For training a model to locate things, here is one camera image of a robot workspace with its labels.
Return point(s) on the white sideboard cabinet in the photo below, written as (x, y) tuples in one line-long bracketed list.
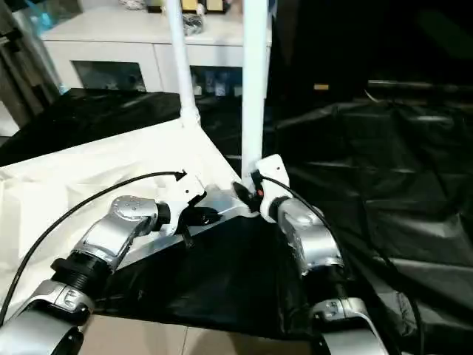
[(111, 44)]

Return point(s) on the small yellow label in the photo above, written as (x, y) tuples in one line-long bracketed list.
[(321, 87)]

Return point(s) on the clear bag of dark items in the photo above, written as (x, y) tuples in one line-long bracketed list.
[(194, 24)]

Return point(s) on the white spotted plush toy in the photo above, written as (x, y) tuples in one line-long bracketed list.
[(132, 3)]

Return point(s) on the white plastic table leg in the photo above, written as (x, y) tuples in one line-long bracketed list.
[(255, 92), (183, 55)]

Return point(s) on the grey flat bar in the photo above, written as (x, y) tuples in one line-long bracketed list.
[(425, 85)]

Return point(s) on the black plastic mat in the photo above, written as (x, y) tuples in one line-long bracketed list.
[(240, 273)]

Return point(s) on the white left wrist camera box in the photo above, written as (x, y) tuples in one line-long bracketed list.
[(184, 192)]

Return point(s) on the small cream figurine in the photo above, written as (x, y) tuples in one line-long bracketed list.
[(200, 9)]

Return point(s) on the white plastic table top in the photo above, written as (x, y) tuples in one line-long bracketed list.
[(92, 159)]

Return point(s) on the grey brown curtain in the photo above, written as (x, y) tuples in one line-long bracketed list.
[(18, 74)]

